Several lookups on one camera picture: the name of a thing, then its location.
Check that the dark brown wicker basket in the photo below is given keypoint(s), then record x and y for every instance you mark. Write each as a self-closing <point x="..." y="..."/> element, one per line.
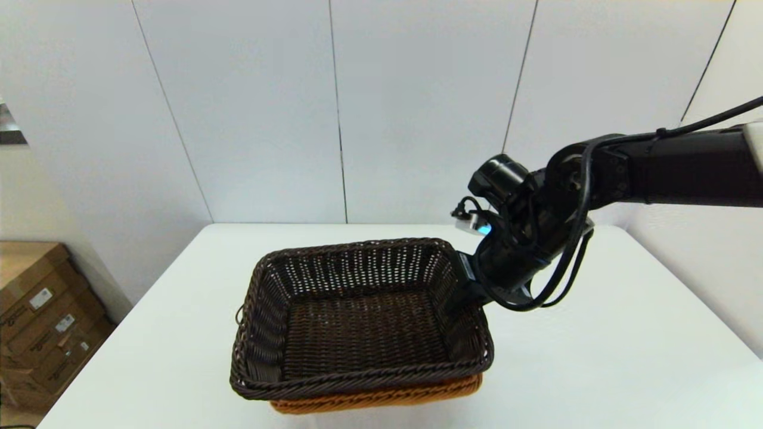
<point x="357" y="333"/>

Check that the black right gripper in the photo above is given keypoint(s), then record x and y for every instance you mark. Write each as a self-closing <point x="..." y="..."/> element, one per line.
<point x="518" y="250"/>

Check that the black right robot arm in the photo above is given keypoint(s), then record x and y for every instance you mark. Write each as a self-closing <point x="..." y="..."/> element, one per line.
<point x="685" y="170"/>

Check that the orange wicker basket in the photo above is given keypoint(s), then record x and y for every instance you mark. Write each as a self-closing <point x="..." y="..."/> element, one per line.
<point x="369" y="400"/>

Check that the grey metal background fixture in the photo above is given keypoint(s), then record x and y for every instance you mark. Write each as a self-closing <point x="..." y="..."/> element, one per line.
<point x="9" y="128"/>

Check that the brown cardboard box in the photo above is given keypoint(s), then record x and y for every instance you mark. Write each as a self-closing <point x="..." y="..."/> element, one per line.
<point x="74" y="357"/>
<point x="64" y="323"/>
<point x="30" y="262"/>

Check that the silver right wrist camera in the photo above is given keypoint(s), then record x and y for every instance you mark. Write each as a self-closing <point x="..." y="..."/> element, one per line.
<point x="474" y="221"/>

